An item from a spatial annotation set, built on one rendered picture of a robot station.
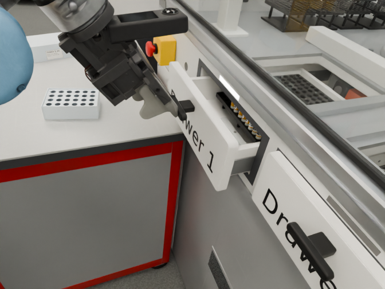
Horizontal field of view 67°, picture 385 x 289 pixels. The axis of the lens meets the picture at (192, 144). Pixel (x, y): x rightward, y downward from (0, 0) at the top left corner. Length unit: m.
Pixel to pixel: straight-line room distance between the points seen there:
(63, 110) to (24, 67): 0.51
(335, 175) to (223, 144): 0.17
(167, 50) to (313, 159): 0.53
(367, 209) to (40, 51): 0.94
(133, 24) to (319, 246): 0.36
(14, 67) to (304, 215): 0.36
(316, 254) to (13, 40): 0.35
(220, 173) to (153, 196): 0.43
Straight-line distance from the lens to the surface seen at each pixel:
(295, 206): 0.43
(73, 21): 0.41
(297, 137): 0.43
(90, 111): 0.75
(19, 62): 0.25
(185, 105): 0.54
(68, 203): 0.83
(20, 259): 1.01
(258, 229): 0.57
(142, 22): 0.43
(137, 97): 0.54
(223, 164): 0.47
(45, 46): 1.04
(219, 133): 0.46
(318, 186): 0.41
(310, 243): 0.38
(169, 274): 1.33
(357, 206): 0.38
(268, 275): 0.59
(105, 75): 0.44
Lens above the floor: 1.20
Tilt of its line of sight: 40 degrees down
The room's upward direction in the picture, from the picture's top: 8 degrees clockwise
